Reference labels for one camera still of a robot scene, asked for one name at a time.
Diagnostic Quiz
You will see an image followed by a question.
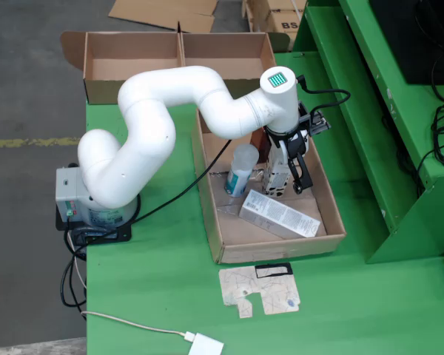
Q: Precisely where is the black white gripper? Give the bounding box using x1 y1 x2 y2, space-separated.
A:
264 124 315 195

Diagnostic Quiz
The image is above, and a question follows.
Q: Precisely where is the white carton with black spots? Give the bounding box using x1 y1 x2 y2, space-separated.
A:
263 146 292 197

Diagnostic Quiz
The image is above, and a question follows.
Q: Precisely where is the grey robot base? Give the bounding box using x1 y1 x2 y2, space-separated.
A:
55 166 140 227

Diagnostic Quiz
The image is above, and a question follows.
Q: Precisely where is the long white printed box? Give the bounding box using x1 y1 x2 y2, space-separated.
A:
238 189 322 240

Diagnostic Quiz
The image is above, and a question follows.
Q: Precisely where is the shallow cardboard tray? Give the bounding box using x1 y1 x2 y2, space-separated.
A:
191 106 347 265

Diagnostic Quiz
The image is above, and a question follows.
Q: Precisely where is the flat beige cardboard cutout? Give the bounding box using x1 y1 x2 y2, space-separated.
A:
218 262 302 319

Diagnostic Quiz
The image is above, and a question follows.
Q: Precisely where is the divided cardboard box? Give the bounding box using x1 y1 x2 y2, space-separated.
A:
60 31 292 106

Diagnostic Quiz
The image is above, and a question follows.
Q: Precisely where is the green metal chute bin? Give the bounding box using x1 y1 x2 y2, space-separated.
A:
292 0 444 265

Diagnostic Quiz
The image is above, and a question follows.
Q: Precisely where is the white bottle with teal label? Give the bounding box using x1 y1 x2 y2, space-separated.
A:
224 143 260 198

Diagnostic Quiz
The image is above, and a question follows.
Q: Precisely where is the printed brown shipping carton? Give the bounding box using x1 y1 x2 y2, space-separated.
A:
265 0 308 42

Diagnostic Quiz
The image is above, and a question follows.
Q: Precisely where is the plain brown shipping carton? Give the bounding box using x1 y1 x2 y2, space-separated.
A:
242 0 271 33

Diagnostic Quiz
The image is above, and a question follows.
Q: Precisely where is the white power adapter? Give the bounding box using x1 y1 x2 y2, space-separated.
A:
187 332 225 355

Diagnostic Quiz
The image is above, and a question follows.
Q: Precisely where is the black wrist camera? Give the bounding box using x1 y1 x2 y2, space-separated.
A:
307 109 332 137

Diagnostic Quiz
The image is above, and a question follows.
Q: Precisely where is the short black connector cable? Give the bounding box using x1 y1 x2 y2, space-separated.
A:
295 75 352 119

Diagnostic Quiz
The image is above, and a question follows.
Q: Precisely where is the black cable bundle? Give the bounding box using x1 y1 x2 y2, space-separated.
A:
414 0 444 189

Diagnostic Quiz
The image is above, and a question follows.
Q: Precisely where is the white cable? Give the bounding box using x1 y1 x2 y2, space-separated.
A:
81 310 197 343

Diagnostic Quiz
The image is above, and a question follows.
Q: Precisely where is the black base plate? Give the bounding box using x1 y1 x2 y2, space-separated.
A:
55 205 132 245

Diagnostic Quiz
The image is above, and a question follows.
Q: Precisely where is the black power cable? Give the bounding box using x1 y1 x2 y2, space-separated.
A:
60 225 89 308

